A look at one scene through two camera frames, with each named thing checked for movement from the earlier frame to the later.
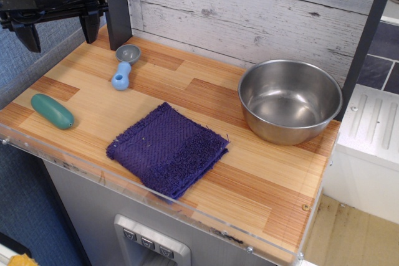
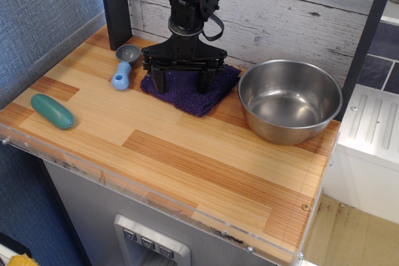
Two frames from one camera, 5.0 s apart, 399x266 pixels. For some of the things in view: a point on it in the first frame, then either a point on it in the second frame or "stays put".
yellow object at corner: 23,260 stays put
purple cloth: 168,150 -> 182,90
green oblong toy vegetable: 52,111 stays put
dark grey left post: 118,17 stays put
